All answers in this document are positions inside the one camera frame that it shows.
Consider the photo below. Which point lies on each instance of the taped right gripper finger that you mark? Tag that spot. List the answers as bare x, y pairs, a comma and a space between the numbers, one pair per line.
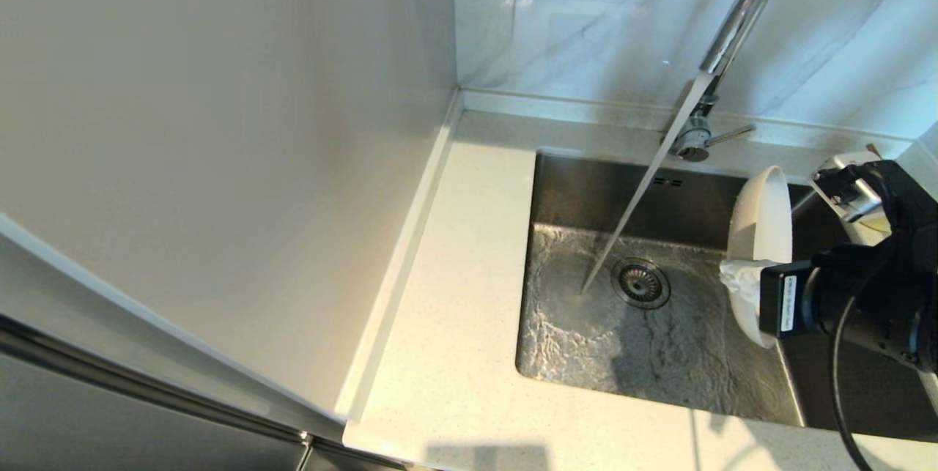
744, 280

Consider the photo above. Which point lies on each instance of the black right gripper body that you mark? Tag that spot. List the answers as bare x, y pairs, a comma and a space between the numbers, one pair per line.
843, 295

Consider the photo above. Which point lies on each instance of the white plate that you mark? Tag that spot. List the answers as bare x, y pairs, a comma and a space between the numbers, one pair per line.
762, 222

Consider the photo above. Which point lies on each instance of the yellow bowl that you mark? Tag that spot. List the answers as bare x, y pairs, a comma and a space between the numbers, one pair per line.
877, 224

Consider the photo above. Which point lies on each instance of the chrome gooseneck faucet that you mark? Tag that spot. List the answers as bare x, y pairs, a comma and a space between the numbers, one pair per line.
695, 140

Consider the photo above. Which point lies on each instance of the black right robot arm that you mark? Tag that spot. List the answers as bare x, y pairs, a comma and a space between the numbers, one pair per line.
912, 200

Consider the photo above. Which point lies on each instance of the stainless steel sink basin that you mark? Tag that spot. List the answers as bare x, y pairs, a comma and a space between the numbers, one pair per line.
623, 361

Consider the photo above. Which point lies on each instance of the round metal drain strainer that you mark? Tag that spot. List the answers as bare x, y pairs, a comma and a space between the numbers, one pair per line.
640, 283

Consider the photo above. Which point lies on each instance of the stainless steel appliance front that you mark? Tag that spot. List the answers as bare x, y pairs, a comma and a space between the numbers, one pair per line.
110, 431

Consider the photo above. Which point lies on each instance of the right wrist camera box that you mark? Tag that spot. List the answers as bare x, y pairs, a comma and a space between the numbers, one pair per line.
843, 185

